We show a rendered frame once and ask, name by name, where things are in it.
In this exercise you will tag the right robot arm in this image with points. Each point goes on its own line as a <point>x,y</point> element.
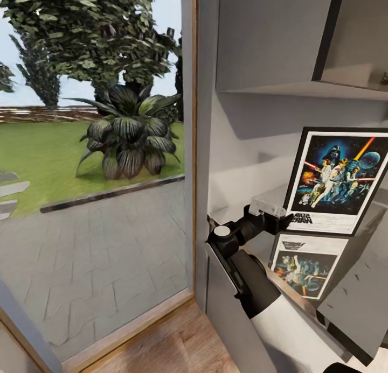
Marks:
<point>291,344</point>

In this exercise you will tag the poster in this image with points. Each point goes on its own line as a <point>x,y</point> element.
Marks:
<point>336,174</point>

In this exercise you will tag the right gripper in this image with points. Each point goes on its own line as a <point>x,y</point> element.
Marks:
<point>267,222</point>

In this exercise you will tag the fixed window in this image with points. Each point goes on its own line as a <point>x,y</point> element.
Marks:
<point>98,169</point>

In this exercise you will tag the dishwasher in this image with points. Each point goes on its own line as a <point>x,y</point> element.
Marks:
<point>347,355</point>

